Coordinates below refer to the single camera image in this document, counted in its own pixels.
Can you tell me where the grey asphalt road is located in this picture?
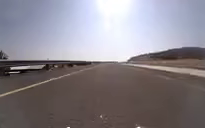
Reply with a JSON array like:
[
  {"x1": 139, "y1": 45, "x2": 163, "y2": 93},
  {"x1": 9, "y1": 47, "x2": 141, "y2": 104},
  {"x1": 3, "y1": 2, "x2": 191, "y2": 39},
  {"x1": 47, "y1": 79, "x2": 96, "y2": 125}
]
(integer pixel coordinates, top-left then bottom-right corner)
[{"x1": 0, "y1": 63, "x2": 205, "y2": 128}]

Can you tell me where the metal guardrail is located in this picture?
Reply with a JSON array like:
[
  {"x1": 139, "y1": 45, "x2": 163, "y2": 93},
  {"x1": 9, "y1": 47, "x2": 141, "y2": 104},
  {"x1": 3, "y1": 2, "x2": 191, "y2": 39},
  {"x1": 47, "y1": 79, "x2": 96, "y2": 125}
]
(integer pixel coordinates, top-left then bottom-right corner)
[{"x1": 0, "y1": 59, "x2": 93, "y2": 77}]

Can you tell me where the white painted edge line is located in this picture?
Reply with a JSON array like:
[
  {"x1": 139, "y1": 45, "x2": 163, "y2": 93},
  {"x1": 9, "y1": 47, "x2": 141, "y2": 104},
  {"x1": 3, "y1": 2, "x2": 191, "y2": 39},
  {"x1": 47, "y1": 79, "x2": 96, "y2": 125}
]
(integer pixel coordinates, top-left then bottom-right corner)
[{"x1": 0, "y1": 64, "x2": 102, "y2": 102}]

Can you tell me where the dry sandy ground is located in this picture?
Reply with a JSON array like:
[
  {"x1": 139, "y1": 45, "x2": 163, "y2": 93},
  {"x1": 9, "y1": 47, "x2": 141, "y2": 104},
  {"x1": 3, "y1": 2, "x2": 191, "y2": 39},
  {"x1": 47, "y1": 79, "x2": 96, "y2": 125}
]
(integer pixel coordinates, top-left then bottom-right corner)
[{"x1": 129, "y1": 58, "x2": 205, "y2": 71}]

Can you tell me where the dark hill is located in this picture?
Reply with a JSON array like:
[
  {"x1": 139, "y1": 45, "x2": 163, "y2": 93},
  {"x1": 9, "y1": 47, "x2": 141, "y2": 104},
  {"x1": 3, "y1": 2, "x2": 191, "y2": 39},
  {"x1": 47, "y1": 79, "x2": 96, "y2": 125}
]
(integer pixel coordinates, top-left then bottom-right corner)
[{"x1": 128, "y1": 46, "x2": 205, "y2": 62}]

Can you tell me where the pale concrete strip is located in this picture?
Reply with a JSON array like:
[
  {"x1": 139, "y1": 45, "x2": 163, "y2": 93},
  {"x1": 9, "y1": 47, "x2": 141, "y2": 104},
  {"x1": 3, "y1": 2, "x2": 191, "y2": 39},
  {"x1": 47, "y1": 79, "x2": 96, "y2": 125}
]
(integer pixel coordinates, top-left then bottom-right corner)
[{"x1": 123, "y1": 63, "x2": 205, "y2": 80}]

